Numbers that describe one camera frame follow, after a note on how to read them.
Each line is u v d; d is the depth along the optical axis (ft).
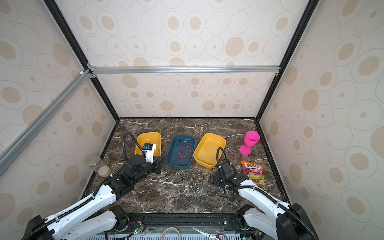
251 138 3.01
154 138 3.47
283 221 1.33
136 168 1.86
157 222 2.45
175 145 3.38
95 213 1.64
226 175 2.12
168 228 2.33
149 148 2.17
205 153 3.41
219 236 2.30
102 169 2.94
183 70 2.96
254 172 2.89
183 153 3.26
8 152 1.69
